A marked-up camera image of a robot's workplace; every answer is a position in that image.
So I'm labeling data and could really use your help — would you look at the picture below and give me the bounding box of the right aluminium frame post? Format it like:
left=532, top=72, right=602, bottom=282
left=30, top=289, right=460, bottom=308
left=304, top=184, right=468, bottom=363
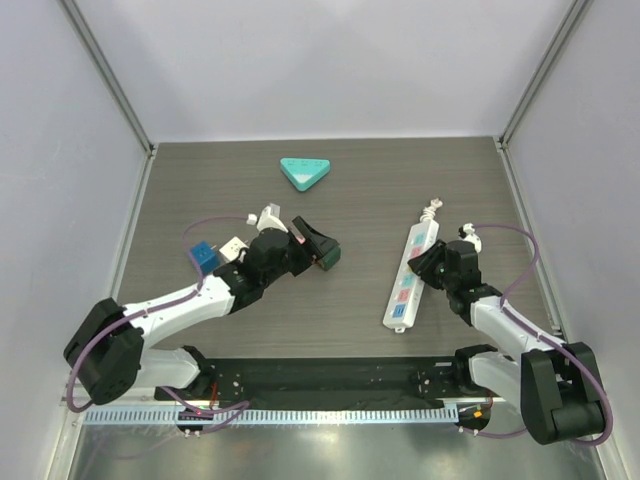
left=494, top=0, right=592, bottom=150

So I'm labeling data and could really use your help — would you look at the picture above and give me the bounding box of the teal triangular socket adapter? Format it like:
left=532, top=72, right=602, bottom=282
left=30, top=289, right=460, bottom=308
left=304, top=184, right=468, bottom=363
left=279, top=158, right=331, bottom=192

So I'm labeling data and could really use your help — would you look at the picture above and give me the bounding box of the left aluminium frame post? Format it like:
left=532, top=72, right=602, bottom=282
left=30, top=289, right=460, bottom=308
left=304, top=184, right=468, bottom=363
left=58, top=0, right=154, bottom=158

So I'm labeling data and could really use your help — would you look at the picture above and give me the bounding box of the white slotted cable duct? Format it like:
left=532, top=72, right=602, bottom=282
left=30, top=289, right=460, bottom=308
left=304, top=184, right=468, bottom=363
left=83, top=405, right=459, bottom=426

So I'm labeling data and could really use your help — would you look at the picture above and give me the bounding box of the white coiled power cord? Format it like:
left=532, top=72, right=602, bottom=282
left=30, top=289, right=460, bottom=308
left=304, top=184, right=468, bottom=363
left=419, top=198, right=445, bottom=224

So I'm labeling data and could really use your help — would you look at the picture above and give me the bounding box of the aluminium frame post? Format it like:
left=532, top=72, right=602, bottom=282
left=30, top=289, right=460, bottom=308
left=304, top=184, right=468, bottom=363
left=494, top=0, right=592, bottom=150
left=58, top=0, right=154, bottom=158

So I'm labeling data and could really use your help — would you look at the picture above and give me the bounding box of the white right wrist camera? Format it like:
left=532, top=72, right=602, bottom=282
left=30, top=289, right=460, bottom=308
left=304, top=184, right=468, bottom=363
left=458, top=223, right=482, bottom=253

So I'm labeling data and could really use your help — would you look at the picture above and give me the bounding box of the white power strip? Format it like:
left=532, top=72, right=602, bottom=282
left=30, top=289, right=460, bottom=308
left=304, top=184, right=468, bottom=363
left=382, top=219, right=439, bottom=334

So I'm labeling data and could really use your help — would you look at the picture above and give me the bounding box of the pink cube plug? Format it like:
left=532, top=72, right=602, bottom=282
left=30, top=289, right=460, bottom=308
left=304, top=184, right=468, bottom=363
left=290, top=226, right=306, bottom=244

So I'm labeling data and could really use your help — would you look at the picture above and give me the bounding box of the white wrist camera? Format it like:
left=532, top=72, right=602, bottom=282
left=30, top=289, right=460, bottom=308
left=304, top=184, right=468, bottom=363
left=458, top=223, right=482, bottom=253
left=246, top=203, right=288, bottom=232

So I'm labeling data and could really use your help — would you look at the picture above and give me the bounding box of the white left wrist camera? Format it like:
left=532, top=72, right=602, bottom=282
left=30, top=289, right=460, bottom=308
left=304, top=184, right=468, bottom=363
left=246, top=203, right=288, bottom=232

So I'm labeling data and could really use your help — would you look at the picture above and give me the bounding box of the blue cube plug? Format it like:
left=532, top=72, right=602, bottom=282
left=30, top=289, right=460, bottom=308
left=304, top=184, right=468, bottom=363
left=189, top=241, right=220, bottom=275

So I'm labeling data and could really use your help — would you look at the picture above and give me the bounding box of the white cube plug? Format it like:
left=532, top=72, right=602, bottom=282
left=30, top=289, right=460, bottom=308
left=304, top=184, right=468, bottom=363
left=219, top=236, right=249, bottom=263

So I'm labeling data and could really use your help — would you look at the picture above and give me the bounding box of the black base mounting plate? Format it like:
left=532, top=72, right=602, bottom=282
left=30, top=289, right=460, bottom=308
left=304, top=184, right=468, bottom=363
left=176, top=356, right=498, bottom=411

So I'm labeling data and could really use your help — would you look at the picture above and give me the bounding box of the dark green cube plug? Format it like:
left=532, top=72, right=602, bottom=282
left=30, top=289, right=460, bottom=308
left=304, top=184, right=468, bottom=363
left=317, top=246, right=342, bottom=271

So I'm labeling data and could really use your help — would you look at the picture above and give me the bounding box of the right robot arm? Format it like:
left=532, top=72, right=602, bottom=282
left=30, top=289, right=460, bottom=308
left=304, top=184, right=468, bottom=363
left=408, top=240, right=613, bottom=446

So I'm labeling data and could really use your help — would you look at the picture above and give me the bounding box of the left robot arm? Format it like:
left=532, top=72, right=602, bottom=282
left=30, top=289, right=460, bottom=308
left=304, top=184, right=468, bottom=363
left=63, top=212, right=341, bottom=411

